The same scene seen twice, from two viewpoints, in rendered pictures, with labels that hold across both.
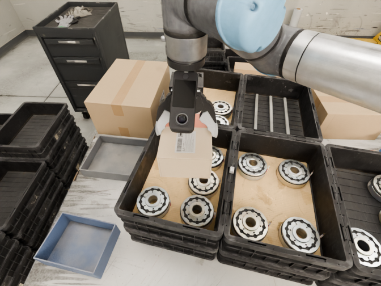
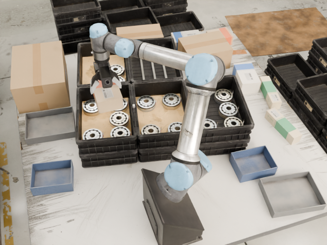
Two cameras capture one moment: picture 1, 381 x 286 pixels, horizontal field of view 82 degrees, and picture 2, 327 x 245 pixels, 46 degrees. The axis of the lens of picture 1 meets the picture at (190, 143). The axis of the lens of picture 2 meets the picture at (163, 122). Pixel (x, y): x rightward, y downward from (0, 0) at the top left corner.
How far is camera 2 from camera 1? 1.34 m
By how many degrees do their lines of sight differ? 15
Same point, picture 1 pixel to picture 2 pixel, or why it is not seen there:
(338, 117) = not seen: hidden behind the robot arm
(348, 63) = (155, 54)
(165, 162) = (101, 104)
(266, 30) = (129, 51)
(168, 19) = (95, 48)
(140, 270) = (96, 180)
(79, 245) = (50, 181)
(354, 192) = not seen: hidden behind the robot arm
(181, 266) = (119, 171)
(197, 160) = (116, 99)
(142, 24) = not seen: outside the picture
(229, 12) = (118, 50)
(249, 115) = (137, 71)
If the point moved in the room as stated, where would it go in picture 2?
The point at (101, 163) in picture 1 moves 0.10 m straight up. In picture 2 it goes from (36, 133) to (31, 121)
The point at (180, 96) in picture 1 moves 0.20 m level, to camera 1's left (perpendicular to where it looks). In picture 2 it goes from (103, 73) to (58, 83)
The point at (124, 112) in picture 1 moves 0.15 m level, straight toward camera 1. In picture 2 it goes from (44, 90) to (58, 104)
